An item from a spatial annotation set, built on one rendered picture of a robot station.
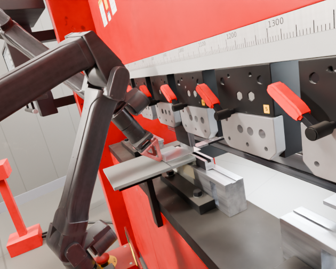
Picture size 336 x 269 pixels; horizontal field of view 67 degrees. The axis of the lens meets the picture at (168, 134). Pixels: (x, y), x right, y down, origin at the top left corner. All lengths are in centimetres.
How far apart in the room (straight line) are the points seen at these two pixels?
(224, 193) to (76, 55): 48
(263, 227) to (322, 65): 43
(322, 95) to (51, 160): 353
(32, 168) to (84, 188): 312
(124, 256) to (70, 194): 33
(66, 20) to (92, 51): 113
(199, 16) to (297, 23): 24
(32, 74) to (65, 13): 119
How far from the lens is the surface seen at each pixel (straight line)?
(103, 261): 82
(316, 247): 53
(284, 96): 37
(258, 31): 44
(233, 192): 70
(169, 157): 83
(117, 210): 183
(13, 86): 48
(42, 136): 366
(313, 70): 38
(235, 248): 64
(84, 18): 166
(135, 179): 75
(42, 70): 49
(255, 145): 50
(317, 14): 38
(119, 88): 54
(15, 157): 364
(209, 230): 69
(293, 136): 49
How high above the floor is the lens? 129
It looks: 15 degrees down
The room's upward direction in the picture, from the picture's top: 12 degrees counter-clockwise
